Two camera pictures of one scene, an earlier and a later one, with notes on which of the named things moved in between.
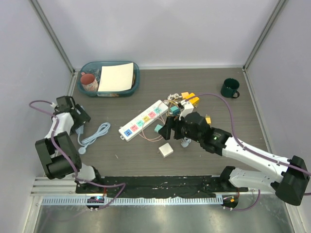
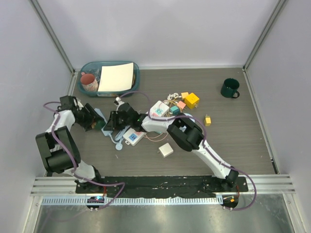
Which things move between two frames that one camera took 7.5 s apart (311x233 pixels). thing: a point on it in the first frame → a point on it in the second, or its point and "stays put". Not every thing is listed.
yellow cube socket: x=195 y=101 stays put
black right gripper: x=165 y=131 → x=113 y=122
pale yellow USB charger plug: x=208 y=119 stays put
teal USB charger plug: x=176 y=110 stays put
